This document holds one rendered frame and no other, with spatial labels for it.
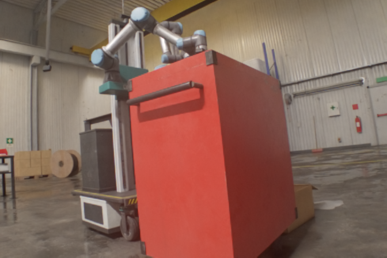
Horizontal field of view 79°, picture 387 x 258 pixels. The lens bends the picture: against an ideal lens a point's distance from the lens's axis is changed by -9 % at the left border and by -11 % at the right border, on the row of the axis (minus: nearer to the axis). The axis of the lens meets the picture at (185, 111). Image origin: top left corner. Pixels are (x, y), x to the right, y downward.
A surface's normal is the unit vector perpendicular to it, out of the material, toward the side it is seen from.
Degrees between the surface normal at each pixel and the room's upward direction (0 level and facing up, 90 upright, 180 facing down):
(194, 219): 90
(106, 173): 90
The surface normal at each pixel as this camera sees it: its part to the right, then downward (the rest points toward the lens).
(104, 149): 0.70, -0.18
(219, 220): -0.63, -0.06
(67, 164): -0.18, -0.13
